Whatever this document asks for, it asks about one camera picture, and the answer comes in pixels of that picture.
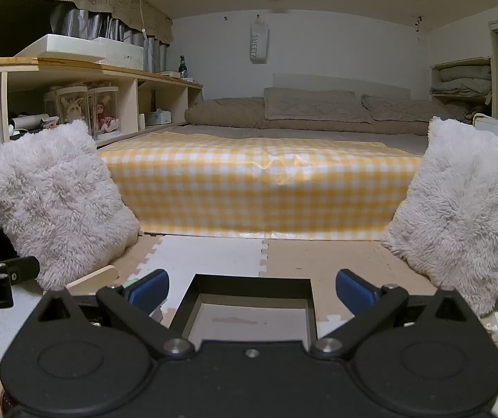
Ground wooden wall shelf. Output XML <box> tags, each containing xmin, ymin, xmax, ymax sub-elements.
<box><xmin>431</xmin><ymin>56</ymin><xmax>493</xmax><ymax>118</ymax></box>

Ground white tray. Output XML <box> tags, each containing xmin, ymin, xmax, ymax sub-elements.
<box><xmin>14</xmin><ymin>34</ymin><xmax>107</xmax><ymax>64</ymax></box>

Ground white storage box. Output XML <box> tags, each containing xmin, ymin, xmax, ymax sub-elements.
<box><xmin>92</xmin><ymin>37</ymin><xmax>145</xmax><ymax>72</ymax></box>

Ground folded beige blankets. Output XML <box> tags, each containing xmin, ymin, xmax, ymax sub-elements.
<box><xmin>431</xmin><ymin>65</ymin><xmax>492</xmax><ymax>95</ymax></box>

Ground grey bed sheet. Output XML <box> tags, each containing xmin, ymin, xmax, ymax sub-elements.
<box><xmin>162</xmin><ymin>124</ymin><xmax>428</xmax><ymax>155</ymax></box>

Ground beige foam mat tile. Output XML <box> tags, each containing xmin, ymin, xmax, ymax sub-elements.
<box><xmin>260</xmin><ymin>237</ymin><xmax>441</xmax><ymax>327</ymax></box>
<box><xmin>109</xmin><ymin>232</ymin><xmax>167</xmax><ymax>271</ymax></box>

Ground wooden stick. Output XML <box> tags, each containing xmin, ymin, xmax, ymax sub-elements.
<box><xmin>65</xmin><ymin>265</ymin><xmax>120</xmax><ymax>290</ymax></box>

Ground white hanging bag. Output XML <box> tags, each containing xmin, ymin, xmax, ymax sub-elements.
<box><xmin>249</xmin><ymin>15</ymin><xmax>271</xmax><ymax>65</ymax></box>

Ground white hanging cord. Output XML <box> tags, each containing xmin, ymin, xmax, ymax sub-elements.
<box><xmin>133</xmin><ymin>0</ymin><xmax>148</xmax><ymax>38</ymax></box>

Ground tissue box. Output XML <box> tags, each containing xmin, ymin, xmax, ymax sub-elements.
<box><xmin>145</xmin><ymin>109</ymin><xmax>173</xmax><ymax>126</ymax></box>

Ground grey curtain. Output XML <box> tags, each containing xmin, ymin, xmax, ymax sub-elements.
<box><xmin>51</xmin><ymin>4</ymin><xmax>169</xmax><ymax>74</ymax></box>

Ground black box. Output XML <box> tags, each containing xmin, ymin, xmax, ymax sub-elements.
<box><xmin>175</xmin><ymin>274</ymin><xmax>319</xmax><ymax>349</ymax></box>

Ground yellow checkered cloth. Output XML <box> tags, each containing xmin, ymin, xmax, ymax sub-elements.
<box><xmin>96</xmin><ymin>131</ymin><xmax>424</xmax><ymax>241</ymax></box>

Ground clear case with red doll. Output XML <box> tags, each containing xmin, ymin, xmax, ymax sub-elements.
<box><xmin>87</xmin><ymin>86</ymin><xmax>120</xmax><ymax>140</ymax></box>

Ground beige bed pillow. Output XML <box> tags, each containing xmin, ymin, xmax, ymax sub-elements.
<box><xmin>264</xmin><ymin>87</ymin><xmax>372</xmax><ymax>124</ymax></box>
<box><xmin>361</xmin><ymin>94</ymin><xmax>472</xmax><ymax>123</ymax></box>

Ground clear case with rabbit doll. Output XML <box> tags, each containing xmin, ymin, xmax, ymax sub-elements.
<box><xmin>44</xmin><ymin>86</ymin><xmax>89</xmax><ymax>133</ymax></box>

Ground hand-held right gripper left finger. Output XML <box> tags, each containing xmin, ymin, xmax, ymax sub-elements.
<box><xmin>31</xmin><ymin>269</ymin><xmax>195</xmax><ymax>360</ymax></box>

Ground wooden shelf unit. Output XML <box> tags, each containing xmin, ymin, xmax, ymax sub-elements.
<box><xmin>0</xmin><ymin>57</ymin><xmax>204</xmax><ymax>201</ymax></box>

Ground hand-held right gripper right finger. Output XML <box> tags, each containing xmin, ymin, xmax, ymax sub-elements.
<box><xmin>310</xmin><ymin>269</ymin><xmax>472</xmax><ymax>360</ymax></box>

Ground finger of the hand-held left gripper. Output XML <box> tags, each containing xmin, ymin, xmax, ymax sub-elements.
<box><xmin>0</xmin><ymin>256</ymin><xmax>41</xmax><ymax>287</ymax></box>

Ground fluffy white pillow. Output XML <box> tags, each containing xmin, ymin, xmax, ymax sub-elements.
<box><xmin>380</xmin><ymin>116</ymin><xmax>498</xmax><ymax>318</ymax></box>
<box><xmin>0</xmin><ymin>119</ymin><xmax>141</xmax><ymax>290</ymax></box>

